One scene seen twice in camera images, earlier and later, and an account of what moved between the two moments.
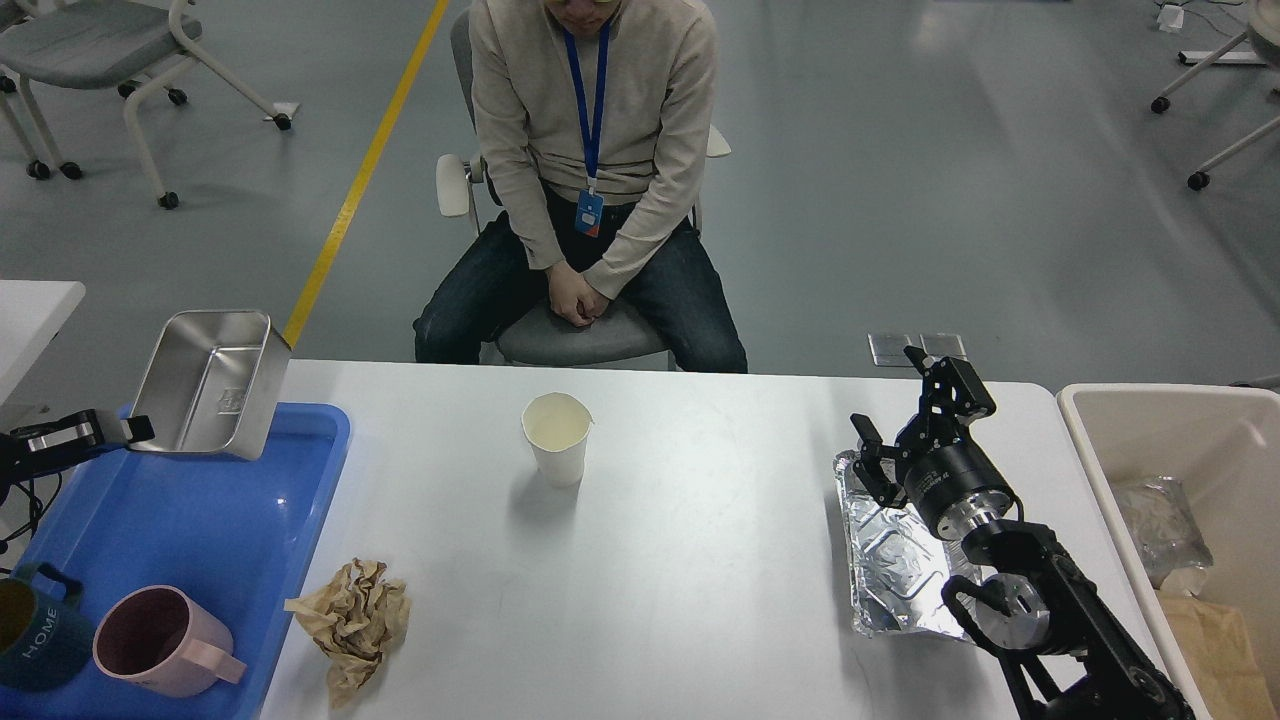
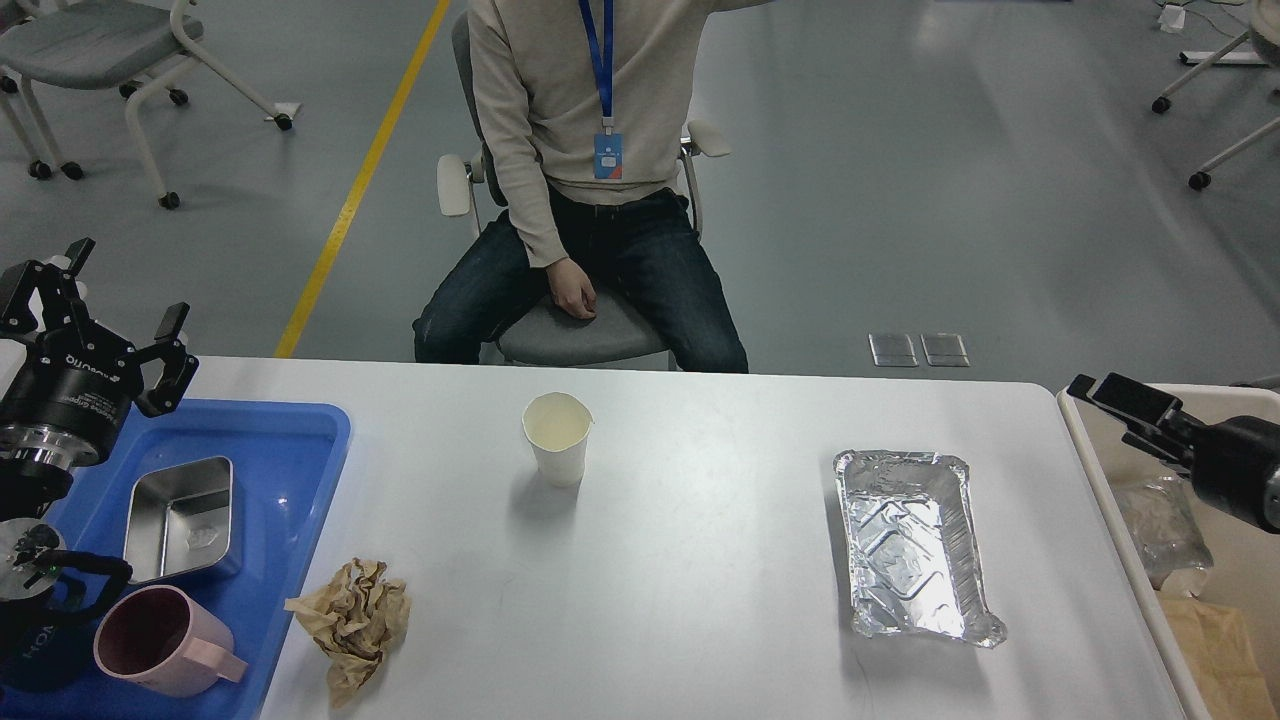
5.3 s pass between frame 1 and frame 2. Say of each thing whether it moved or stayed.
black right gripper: moved
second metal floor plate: stayed
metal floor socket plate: stayed
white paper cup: stayed
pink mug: stayed
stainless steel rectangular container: moved
